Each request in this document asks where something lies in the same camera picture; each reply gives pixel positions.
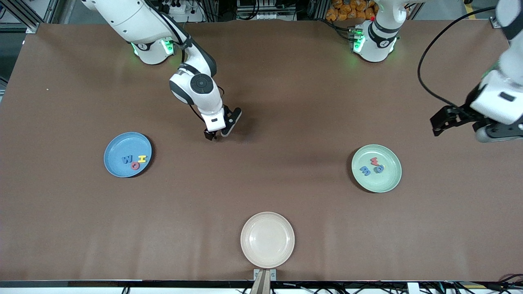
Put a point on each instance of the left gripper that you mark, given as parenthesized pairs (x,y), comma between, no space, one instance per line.
(464,111)

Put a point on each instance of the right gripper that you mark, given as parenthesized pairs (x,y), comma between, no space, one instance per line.
(210,135)

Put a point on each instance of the blue foam letter g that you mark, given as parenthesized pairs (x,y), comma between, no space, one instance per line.
(379,168)

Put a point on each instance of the red foam letter w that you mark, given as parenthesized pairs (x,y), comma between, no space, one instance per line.
(374,161)

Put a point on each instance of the yellow foam letter H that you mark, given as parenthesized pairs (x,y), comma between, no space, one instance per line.
(141,158)

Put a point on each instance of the red foam letter Q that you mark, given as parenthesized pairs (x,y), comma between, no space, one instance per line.
(135,165)

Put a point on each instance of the blue foam letter m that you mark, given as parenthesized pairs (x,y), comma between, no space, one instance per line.
(365,170)

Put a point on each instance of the blue foam letter W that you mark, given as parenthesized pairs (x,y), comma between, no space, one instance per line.
(128,159)

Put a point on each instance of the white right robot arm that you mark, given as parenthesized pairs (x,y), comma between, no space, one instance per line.
(130,20)

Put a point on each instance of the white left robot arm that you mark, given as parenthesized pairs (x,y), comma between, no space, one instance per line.
(374,45)

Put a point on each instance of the green plate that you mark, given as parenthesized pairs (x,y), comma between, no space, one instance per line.
(376,183)

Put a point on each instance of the blue plate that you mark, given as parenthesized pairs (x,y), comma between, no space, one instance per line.
(118,143)

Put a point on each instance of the cream plate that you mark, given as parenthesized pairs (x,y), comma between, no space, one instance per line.
(267,240)

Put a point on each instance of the white power strip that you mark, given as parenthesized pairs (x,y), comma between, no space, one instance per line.
(192,16)

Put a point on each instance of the grey equipment box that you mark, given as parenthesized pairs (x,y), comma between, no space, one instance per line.
(265,10)

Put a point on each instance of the orange snack bags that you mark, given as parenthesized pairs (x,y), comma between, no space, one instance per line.
(347,10)

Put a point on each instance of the brown table cover sheet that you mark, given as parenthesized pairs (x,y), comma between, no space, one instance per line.
(81,224)

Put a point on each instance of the metal mount bracket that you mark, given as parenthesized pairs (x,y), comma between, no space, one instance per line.
(257,272)

